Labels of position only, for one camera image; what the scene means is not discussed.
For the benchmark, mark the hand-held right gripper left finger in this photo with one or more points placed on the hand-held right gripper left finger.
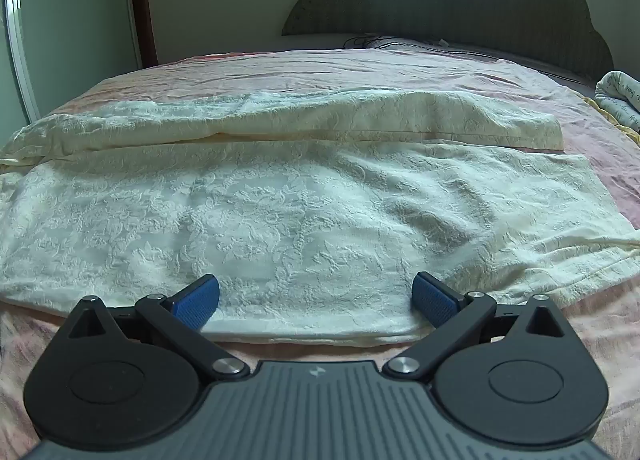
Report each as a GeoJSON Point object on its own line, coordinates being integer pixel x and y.
{"type": "Point", "coordinates": [198, 302]}

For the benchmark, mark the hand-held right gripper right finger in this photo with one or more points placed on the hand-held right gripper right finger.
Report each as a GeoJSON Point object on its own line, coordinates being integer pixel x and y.
{"type": "Point", "coordinates": [434, 301]}

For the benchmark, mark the cream white towel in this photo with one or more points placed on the cream white towel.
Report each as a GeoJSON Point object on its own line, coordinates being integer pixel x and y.
{"type": "Point", "coordinates": [280, 200]}

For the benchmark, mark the grey pillow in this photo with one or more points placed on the grey pillow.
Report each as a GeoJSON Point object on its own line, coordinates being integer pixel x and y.
{"type": "Point", "coordinates": [465, 50]}

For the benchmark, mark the pink bed sheet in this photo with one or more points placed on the pink bed sheet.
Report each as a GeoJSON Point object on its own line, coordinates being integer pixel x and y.
{"type": "Point", "coordinates": [320, 70]}

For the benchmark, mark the printed blanket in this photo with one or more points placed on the printed blanket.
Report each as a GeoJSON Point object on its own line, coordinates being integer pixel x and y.
{"type": "Point", "coordinates": [620, 98]}

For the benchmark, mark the glass door with flowers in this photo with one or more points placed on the glass door with flowers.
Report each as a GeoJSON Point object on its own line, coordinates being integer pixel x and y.
{"type": "Point", "coordinates": [60, 24]}

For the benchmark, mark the brown wooden door frame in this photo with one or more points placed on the brown wooden door frame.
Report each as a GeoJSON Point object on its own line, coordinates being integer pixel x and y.
{"type": "Point", "coordinates": [144, 2]}

